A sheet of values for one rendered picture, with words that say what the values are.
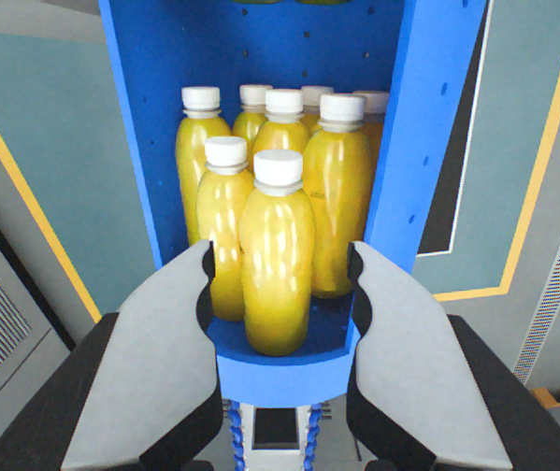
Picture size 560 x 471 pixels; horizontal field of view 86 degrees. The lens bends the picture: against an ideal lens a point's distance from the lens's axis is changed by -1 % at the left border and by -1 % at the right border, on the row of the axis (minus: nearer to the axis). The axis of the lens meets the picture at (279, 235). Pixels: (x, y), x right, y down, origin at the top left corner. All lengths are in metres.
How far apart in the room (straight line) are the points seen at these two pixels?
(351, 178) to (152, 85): 0.22
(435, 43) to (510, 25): 1.48
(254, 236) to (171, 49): 0.23
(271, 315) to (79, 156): 1.49
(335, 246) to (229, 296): 0.13
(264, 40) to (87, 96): 1.24
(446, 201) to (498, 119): 0.43
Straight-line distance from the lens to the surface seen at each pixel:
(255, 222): 0.24
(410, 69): 0.19
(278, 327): 0.30
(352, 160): 0.27
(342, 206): 0.28
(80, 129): 1.65
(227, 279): 0.33
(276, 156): 0.25
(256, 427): 0.75
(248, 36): 0.43
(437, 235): 1.63
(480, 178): 1.78
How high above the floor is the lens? 1.39
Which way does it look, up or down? 60 degrees down
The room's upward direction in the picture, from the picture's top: 178 degrees clockwise
